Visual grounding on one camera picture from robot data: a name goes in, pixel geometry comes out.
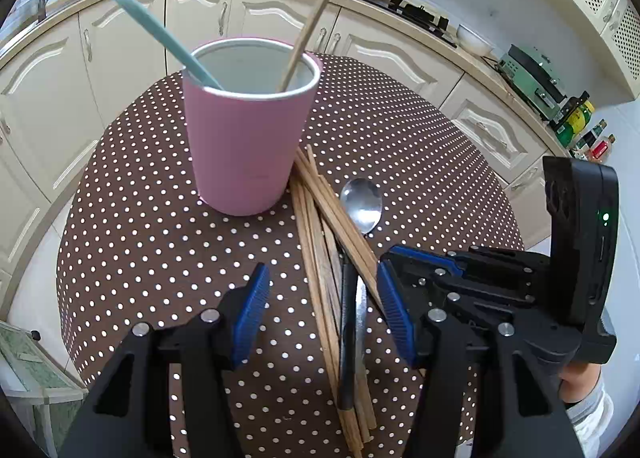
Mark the black gas hob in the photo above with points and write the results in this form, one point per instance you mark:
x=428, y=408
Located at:
x=410, y=5

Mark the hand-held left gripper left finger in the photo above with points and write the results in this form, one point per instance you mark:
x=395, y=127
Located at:
x=250, y=313

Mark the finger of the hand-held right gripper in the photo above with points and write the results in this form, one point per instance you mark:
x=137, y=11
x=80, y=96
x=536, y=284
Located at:
x=425, y=258

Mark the glass side table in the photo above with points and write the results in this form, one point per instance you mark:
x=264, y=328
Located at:
x=35, y=378

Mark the steel spoon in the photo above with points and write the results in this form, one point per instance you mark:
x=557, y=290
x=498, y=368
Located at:
x=361, y=205

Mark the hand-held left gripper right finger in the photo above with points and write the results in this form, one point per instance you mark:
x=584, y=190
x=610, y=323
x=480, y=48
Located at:
x=392, y=310

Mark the white bowl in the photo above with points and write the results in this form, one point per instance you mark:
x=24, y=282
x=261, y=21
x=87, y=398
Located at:
x=474, y=40

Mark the brown polka-dot tablecloth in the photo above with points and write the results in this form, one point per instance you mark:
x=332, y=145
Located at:
x=150, y=238

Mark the pink cup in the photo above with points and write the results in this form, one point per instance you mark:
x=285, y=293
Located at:
x=240, y=147

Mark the pile of wooden chopsticks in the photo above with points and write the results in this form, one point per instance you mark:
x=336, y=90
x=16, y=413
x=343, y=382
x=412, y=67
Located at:
x=320, y=283

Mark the cream base kitchen cabinets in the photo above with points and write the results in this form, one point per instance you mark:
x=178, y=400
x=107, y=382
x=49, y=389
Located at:
x=45, y=87

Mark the red label bottle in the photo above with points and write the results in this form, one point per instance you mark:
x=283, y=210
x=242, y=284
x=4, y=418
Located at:
x=600, y=150

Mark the green countertop appliance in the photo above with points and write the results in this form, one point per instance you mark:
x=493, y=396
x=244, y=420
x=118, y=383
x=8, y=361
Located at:
x=532, y=77

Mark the yellow green bottle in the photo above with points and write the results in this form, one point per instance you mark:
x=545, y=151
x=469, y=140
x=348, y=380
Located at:
x=575, y=120

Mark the light wooden chopstick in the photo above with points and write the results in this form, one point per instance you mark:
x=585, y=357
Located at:
x=320, y=7

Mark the dark sauce bottle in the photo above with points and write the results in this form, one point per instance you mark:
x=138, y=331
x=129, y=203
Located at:
x=591, y=137

